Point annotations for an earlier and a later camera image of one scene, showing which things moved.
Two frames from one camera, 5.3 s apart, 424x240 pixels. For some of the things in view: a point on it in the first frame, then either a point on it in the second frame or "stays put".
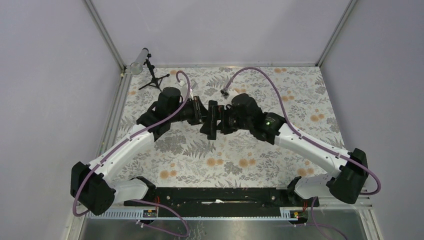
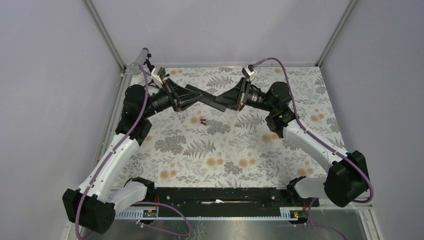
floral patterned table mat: [294, 95] stays put
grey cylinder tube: [136, 67] stays put
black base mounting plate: [222, 198] stays put
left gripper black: [199, 110] → [179, 97]
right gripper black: [217, 112] → [236, 98]
